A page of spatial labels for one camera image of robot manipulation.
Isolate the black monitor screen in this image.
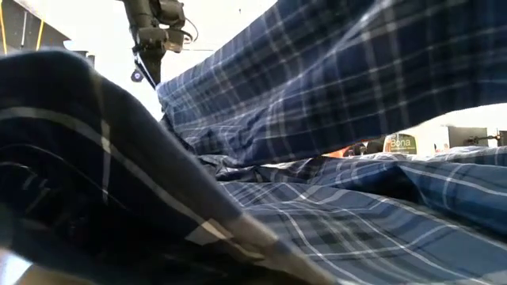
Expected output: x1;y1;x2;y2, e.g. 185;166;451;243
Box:
448;126;489;148

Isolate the white spray bottle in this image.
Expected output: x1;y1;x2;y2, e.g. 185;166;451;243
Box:
383;133;417;155

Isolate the blue plaid shirt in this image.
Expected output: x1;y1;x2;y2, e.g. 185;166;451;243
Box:
0;0;507;285

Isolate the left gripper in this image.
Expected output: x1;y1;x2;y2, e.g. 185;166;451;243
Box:
134;25;187;89

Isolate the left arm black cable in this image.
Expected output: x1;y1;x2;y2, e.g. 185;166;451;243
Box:
182;17;199;44

